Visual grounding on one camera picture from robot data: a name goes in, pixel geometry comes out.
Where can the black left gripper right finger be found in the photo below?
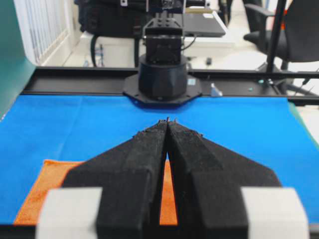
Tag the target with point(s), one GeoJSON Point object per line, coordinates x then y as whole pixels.
{"type": "Point", "coordinates": [221, 194]}

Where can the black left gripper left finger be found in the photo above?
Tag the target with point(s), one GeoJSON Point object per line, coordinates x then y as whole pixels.
{"type": "Point", "coordinates": [115, 195]}

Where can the orange microfiber towel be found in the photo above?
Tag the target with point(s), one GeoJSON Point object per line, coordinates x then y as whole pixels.
{"type": "Point", "coordinates": [51, 176]}

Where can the blue table cloth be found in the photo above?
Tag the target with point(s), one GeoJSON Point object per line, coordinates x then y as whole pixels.
{"type": "Point", "coordinates": [77, 128]}

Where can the black office chair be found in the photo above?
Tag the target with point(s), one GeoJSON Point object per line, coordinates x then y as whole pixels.
{"type": "Point", "coordinates": [298, 40]}

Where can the black vertical pole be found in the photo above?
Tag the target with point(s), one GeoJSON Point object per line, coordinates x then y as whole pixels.
{"type": "Point", "coordinates": [272, 47]}

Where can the black aluminium frame rail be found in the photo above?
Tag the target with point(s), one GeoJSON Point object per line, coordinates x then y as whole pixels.
{"type": "Point", "coordinates": [121, 82]}

